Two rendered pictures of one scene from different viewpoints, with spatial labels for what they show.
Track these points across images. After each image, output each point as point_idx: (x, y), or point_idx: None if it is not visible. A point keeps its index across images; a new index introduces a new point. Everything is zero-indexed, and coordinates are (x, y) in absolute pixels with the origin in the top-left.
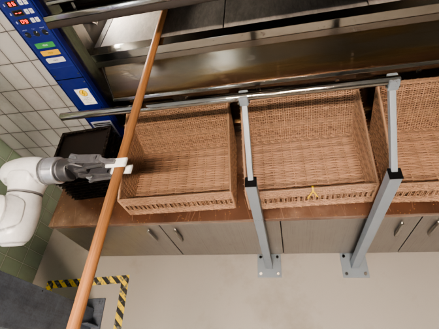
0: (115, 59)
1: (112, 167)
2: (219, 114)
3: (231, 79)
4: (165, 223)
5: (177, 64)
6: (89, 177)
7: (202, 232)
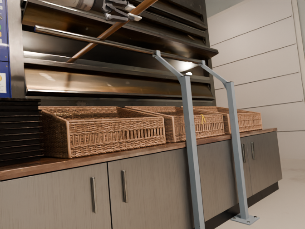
0: (43, 59)
1: (132, 7)
2: (112, 116)
3: (119, 91)
4: (117, 155)
5: (85, 77)
6: (108, 15)
7: (146, 177)
